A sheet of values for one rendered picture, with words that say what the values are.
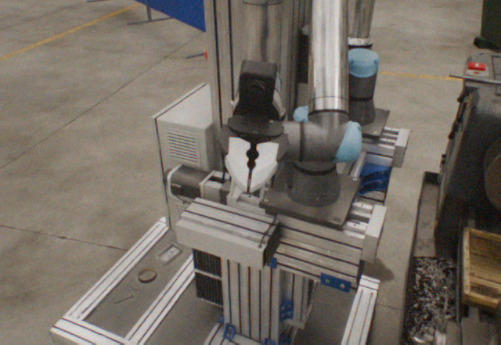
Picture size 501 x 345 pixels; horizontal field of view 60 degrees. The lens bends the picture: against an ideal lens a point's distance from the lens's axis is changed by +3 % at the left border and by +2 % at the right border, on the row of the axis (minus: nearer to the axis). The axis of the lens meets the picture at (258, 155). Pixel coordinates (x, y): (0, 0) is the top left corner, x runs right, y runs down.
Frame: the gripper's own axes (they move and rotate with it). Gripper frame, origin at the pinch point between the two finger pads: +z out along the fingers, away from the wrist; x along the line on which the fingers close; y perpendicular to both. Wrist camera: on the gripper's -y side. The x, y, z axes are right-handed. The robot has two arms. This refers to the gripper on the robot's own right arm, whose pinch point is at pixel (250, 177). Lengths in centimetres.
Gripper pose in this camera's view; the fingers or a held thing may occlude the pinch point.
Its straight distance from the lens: 47.0
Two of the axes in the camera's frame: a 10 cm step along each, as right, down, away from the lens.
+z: -0.4, 5.2, -8.5
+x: -9.9, -1.4, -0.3
